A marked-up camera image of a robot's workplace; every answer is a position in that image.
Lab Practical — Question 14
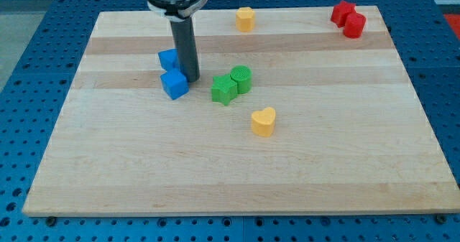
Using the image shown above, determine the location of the green star block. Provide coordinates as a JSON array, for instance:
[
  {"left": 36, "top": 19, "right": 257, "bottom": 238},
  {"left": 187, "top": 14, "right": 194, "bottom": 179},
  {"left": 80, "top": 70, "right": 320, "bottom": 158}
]
[{"left": 211, "top": 74, "right": 238, "bottom": 106}]

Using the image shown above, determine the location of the yellow heart block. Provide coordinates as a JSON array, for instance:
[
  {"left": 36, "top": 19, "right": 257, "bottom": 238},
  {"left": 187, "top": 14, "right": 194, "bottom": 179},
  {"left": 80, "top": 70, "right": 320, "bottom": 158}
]
[{"left": 251, "top": 107, "right": 276, "bottom": 137}]

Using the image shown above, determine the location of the red cylinder block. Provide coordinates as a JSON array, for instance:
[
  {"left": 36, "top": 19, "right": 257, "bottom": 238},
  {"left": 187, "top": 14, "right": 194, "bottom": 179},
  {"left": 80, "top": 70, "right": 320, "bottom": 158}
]
[{"left": 343, "top": 12, "right": 367, "bottom": 38}]

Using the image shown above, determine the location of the blue cube block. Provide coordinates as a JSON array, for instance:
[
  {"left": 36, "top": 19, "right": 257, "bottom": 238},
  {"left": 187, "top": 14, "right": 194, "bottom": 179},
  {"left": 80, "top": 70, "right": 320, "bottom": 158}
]
[{"left": 160, "top": 69, "right": 189, "bottom": 100}]

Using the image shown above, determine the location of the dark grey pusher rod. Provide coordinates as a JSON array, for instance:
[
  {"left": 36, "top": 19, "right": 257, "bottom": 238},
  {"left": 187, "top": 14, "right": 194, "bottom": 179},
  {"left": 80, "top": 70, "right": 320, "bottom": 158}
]
[{"left": 170, "top": 17, "right": 200, "bottom": 83}]

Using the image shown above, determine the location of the yellow hexagon block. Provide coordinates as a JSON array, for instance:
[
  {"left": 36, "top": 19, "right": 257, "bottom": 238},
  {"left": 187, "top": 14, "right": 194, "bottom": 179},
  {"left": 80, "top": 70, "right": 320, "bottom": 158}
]
[{"left": 236, "top": 7, "right": 255, "bottom": 32}]

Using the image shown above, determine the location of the green cylinder block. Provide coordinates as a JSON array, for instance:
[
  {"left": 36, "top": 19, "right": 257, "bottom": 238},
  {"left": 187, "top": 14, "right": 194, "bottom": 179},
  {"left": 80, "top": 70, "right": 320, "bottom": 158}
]
[{"left": 230, "top": 65, "right": 252, "bottom": 94}]

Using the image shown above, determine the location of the red star block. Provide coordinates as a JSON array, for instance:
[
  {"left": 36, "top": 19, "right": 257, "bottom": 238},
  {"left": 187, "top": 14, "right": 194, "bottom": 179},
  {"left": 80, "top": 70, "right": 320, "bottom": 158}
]
[{"left": 330, "top": 0, "right": 356, "bottom": 28}]

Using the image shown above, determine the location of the wooden board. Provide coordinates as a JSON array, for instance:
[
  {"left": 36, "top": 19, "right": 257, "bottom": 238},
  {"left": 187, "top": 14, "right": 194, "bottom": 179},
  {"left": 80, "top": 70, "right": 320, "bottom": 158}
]
[{"left": 23, "top": 6, "right": 459, "bottom": 217}]

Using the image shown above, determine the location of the blue block behind rod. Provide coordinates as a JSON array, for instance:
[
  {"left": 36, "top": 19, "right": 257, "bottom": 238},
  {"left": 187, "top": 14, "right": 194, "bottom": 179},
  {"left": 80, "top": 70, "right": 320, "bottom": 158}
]
[{"left": 158, "top": 49, "right": 180, "bottom": 71}]

